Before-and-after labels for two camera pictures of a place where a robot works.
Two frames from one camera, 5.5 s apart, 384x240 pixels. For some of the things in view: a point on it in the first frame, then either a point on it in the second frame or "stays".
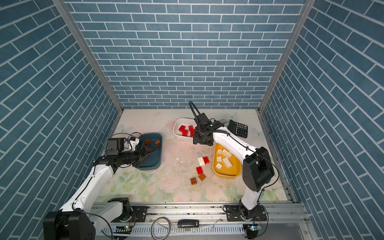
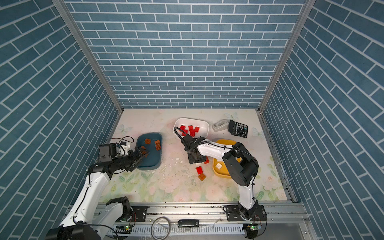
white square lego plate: (218, 166) stays
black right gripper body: (199, 136) to (192, 158)
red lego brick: (182, 128) stays
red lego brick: (199, 170) stays
